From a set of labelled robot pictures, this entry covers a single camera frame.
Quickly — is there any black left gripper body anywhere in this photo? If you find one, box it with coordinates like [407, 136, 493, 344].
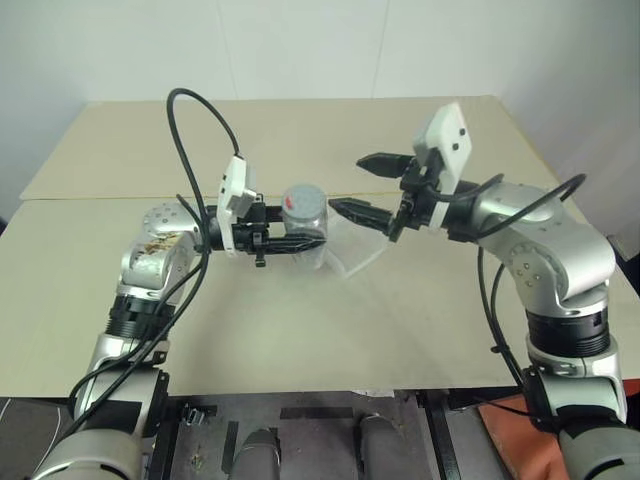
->
[233, 198, 275, 270]

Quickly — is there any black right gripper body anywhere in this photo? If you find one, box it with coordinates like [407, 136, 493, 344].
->
[386, 158, 445, 243]

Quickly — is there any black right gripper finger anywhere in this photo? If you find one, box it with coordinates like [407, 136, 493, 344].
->
[329, 196, 395, 235]
[355, 152, 415, 179]

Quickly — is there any clear plastic jar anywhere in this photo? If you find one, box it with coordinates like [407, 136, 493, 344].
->
[278, 183, 330, 272]

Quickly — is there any grey jar lid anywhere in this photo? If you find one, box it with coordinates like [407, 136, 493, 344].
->
[281, 183, 327, 217]

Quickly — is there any clear plastic box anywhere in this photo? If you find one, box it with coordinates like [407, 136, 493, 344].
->
[323, 218, 397, 279]

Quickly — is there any small metal clip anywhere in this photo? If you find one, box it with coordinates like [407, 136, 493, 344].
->
[181, 401, 218, 427]

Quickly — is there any black tape strip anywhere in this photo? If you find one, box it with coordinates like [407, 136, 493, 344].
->
[221, 420, 241, 472]

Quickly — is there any dark grey rounded shape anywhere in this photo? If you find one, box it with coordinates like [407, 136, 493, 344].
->
[353, 413, 402, 480]
[233, 427, 282, 480]

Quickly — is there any orange cloth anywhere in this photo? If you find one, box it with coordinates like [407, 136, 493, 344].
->
[476, 393, 569, 480]

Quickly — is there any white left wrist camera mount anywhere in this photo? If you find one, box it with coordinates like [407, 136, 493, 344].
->
[217, 155, 260, 259]

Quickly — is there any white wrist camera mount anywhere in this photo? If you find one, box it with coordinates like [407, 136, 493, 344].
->
[411, 102, 476, 232]
[217, 155, 260, 259]

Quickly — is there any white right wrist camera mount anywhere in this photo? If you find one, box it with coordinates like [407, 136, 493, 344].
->
[411, 102, 476, 232]

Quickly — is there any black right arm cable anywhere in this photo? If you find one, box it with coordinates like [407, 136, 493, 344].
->
[399, 172, 588, 432]

